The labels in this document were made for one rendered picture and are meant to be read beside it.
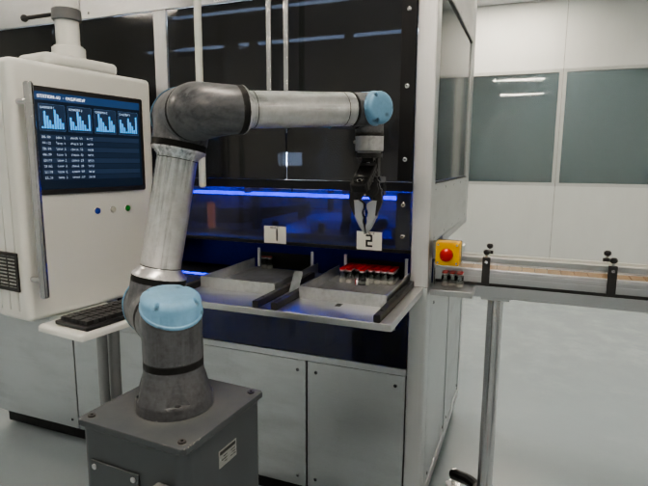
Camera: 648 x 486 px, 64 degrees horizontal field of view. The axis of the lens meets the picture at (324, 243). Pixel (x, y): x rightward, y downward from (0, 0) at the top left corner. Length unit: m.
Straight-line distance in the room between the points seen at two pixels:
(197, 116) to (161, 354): 0.45
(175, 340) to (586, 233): 5.58
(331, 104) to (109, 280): 1.06
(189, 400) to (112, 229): 0.94
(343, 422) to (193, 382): 0.94
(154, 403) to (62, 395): 1.63
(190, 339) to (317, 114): 0.53
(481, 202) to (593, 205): 1.15
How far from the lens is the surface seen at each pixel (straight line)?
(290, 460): 2.08
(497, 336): 1.83
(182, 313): 1.01
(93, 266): 1.84
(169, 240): 1.13
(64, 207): 1.76
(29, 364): 2.77
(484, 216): 6.24
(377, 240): 1.67
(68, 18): 1.90
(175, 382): 1.05
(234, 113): 1.03
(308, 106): 1.11
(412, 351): 1.74
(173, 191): 1.13
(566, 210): 6.23
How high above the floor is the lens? 1.27
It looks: 9 degrees down
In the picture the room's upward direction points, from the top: straight up
